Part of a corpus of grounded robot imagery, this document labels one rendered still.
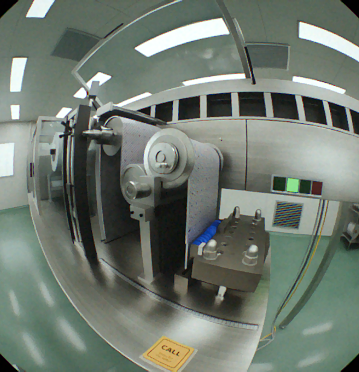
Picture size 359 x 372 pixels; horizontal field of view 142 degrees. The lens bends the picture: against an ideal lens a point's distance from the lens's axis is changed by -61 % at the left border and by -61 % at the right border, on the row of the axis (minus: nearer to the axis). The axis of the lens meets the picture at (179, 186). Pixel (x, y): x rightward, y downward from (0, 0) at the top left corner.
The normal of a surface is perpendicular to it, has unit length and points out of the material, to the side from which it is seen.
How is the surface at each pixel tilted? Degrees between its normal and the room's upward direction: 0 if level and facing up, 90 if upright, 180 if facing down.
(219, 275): 90
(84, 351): 0
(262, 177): 90
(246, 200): 90
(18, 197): 90
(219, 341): 0
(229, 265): 0
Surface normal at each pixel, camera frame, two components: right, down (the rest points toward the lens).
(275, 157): -0.50, 0.11
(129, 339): 0.03, -0.99
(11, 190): 0.86, 0.10
